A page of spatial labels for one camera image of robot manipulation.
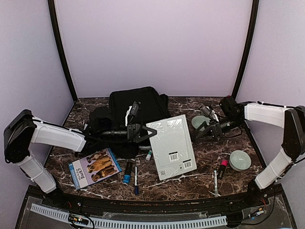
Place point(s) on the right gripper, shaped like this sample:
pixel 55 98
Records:
pixel 214 130

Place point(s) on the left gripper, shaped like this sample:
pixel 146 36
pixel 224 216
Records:
pixel 136 138

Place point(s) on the grey notebook with barcodes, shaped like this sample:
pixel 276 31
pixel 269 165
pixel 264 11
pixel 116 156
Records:
pixel 172 147

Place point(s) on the black student backpack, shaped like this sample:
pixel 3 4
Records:
pixel 122 125

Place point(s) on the dog picture book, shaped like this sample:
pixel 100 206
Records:
pixel 94 168

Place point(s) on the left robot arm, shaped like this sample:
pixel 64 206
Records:
pixel 27 129

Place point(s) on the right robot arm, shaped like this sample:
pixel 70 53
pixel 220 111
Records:
pixel 289 120

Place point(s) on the far celadon bowl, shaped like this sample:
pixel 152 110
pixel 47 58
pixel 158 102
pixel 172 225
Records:
pixel 198 120

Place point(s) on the celadon bowl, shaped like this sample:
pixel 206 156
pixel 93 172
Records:
pixel 239 160
pixel 198 120

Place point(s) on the green white glue stick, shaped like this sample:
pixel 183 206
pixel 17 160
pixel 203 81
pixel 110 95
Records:
pixel 149 155

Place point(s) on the blue capped pen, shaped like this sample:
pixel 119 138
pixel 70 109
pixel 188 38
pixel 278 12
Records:
pixel 136 189

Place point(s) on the black pink highlighter marker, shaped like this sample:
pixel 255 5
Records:
pixel 222 168

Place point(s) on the near celadon bowl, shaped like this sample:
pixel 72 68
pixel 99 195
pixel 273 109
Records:
pixel 239 160

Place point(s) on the grey white pen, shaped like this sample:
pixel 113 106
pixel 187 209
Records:
pixel 215 184

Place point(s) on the black blue highlighter marker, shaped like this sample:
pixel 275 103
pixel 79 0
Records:
pixel 127 173

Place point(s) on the small circuit board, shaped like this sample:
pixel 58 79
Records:
pixel 78 220

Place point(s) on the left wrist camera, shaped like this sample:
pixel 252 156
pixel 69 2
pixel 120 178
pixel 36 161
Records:
pixel 132 112

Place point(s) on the white slotted cable duct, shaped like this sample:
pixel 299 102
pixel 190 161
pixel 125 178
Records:
pixel 134 221

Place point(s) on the right black frame post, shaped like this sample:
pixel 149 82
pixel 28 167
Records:
pixel 247 48

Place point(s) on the black frame post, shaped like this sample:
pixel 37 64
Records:
pixel 60 49
pixel 247 48

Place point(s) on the left black frame post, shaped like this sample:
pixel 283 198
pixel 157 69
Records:
pixel 60 49

